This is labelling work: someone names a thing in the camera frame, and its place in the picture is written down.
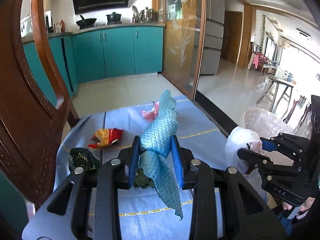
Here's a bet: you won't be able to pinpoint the wall air conditioner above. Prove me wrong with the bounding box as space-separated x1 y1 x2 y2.
296 28 312 39

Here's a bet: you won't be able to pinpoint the dark green foil packet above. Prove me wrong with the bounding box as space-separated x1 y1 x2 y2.
69 147 102 173

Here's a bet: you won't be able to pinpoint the translucent plastic bin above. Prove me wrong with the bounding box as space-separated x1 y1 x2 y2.
242 107 303 140

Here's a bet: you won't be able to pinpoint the teal lower cabinets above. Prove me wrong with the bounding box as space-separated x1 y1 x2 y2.
22 26 165 100

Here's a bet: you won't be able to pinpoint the brown wooden door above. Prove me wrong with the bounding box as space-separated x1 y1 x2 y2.
222 11 243 64

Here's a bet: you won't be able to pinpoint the gas stove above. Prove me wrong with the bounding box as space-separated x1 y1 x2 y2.
77 24 123 28

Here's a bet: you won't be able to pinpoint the etched glass sliding door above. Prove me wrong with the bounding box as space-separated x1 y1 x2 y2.
162 0 208 100

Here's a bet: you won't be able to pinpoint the green crumpled wrapper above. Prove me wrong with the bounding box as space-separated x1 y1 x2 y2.
134 169 155 189

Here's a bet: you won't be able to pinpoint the blue cloth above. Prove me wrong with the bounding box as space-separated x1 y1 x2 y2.
21 95 272 240

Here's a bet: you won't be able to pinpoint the red yellow snack packet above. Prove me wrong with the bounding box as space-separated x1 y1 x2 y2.
87 128 124 150

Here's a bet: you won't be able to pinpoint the black cooking pot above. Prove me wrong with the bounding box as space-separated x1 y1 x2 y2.
106 12 122 23

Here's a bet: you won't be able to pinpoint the pink packet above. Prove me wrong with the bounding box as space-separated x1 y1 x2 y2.
139 101 160 123

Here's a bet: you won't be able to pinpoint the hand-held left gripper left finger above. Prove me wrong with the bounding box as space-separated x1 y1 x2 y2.
22 135 141 240

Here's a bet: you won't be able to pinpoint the white plastic bag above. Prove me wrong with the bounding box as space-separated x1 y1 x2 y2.
224 126 265 174

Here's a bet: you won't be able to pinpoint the black wok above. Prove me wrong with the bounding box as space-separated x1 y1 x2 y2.
76 15 97 28

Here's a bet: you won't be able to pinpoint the grey refrigerator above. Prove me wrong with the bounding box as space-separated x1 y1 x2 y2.
200 0 225 75

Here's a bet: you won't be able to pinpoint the clear plastic bin liner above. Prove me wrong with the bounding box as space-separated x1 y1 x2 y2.
257 109 302 140

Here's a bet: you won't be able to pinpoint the light wooden bench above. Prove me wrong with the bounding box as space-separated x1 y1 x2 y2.
257 76 294 113

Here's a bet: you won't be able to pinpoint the dark wooden table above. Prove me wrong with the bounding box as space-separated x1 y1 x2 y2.
285 97 310 128

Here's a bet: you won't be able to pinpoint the person's right hand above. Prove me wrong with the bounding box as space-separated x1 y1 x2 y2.
282 196 316 217

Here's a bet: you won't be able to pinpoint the teal quilted cloth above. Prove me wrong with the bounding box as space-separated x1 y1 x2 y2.
136 89 184 220

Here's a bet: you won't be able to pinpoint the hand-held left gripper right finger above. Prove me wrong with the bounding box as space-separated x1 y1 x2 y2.
171 135 288 240

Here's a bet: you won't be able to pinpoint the steel stock pot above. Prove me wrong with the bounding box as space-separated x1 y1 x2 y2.
139 7 156 23

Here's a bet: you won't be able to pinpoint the grey kitchen countertop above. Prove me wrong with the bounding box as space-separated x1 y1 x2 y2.
21 22 165 43

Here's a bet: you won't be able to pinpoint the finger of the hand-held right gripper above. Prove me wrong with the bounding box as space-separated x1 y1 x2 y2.
261 134 310 159
237 148 304 180

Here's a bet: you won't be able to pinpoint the carved wooden chair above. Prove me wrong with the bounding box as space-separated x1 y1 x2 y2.
0 0 80 210

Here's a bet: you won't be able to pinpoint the green leaf garland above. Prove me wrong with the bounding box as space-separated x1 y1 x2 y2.
260 15 266 53

